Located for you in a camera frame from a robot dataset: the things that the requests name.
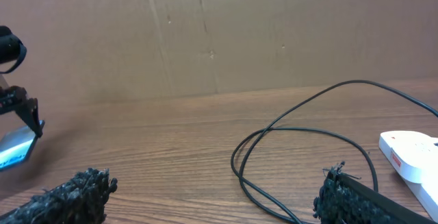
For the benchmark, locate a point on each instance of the white power strip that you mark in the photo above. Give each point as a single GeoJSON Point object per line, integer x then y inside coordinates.
{"type": "Point", "coordinates": [414, 156]}

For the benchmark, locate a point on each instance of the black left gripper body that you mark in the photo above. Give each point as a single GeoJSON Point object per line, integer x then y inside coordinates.
{"type": "Point", "coordinates": [13, 50]}

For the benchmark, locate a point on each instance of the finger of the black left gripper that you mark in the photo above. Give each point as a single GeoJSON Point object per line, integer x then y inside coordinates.
{"type": "Point", "coordinates": [28, 112]}

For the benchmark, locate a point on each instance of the Samsung Galaxy smartphone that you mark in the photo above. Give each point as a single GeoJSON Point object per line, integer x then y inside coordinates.
{"type": "Point", "coordinates": [17, 146]}

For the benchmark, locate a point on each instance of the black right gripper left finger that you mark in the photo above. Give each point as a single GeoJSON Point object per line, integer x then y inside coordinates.
{"type": "Point", "coordinates": [80, 200]}

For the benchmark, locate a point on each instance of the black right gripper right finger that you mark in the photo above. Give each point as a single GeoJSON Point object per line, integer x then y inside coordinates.
{"type": "Point", "coordinates": [342, 199]}

